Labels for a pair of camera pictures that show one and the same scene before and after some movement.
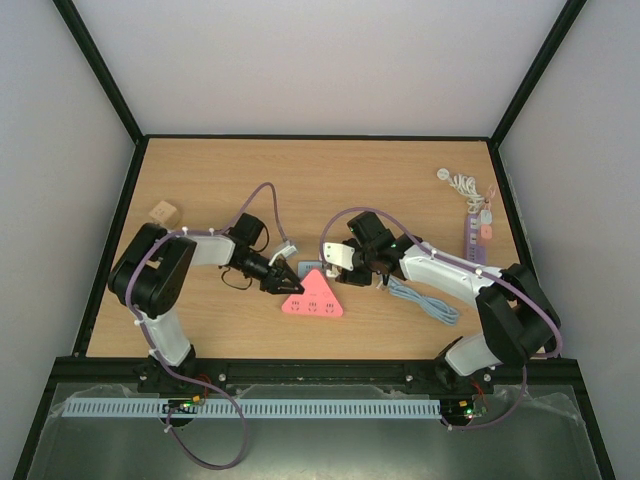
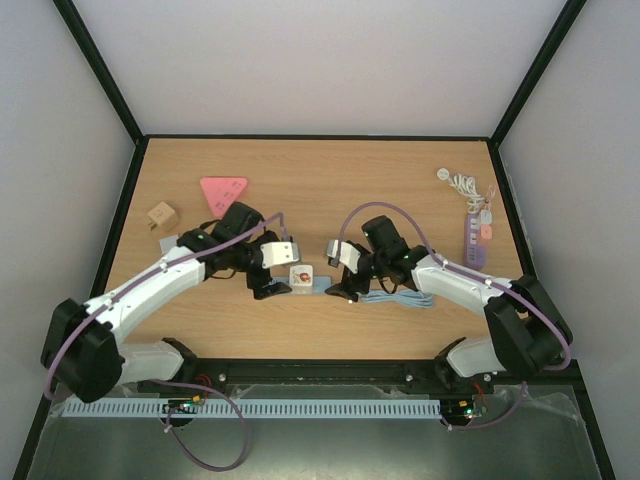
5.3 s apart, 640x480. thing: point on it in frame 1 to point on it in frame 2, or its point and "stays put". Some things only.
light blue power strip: (305, 266) to (319, 283)
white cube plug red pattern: (333, 272) to (301, 279)
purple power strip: (474, 252) stays put
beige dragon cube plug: (165, 213) stays put
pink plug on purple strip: (486, 231) stays put
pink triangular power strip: (318, 298) to (221, 192)
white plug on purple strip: (486, 216) stays put
